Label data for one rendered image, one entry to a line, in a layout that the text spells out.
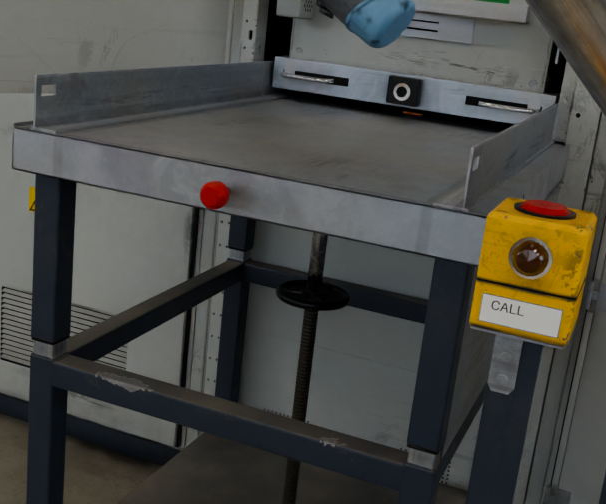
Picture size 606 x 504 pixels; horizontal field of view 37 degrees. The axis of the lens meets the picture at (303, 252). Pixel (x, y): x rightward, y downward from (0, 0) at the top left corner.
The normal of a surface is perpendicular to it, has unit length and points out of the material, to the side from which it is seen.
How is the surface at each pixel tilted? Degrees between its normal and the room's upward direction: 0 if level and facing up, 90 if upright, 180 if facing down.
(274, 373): 90
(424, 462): 90
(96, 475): 0
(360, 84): 90
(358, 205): 90
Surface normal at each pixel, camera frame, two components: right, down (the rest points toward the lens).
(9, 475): 0.11, -0.96
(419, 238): -0.38, 0.22
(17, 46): 0.64, 0.28
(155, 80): 0.92, 0.20
